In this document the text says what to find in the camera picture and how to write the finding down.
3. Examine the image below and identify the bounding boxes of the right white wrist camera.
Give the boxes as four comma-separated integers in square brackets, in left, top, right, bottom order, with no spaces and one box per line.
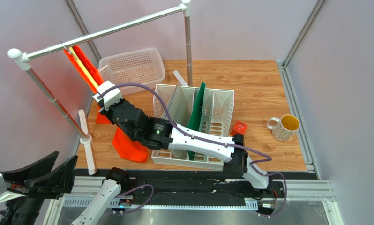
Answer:
[93,81,124,111]

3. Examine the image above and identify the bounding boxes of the small red cube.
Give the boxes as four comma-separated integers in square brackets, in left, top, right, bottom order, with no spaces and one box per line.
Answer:
[230,120,248,136]

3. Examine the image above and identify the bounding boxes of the white plastic file organizer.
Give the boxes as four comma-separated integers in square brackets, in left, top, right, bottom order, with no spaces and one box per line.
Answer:
[151,84,234,171]

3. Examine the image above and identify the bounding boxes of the grey folder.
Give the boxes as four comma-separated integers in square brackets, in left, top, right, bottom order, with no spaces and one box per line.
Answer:
[165,82,194,159]

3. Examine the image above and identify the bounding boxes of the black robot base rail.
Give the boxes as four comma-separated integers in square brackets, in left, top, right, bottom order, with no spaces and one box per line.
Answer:
[75,168,319,216]

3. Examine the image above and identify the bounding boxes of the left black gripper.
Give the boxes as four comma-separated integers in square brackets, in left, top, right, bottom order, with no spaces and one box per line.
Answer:
[0,150,78,225]

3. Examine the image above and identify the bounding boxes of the white perforated plastic basket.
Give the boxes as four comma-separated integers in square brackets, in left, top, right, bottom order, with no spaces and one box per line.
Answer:
[98,48,165,89]

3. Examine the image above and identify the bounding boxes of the orange shorts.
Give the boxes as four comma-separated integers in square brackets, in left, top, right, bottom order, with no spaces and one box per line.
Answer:
[63,45,149,163]

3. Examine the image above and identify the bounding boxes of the yellow clothes hanger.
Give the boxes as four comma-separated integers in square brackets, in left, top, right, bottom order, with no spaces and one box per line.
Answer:
[63,45,103,94]

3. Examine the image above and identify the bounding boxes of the white patterned mug yellow inside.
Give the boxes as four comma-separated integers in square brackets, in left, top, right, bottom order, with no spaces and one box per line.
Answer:
[266,114,301,141]

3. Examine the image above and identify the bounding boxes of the white metal clothes rack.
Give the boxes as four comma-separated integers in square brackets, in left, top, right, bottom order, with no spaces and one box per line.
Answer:
[7,0,193,175]

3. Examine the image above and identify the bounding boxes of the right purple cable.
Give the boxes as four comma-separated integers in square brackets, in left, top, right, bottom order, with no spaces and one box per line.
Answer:
[98,82,288,218]

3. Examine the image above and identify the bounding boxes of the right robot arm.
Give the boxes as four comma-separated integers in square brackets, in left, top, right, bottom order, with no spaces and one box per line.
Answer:
[98,98,269,189]

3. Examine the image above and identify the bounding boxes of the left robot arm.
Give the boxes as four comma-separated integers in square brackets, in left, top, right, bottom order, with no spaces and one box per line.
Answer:
[0,151,129,225]

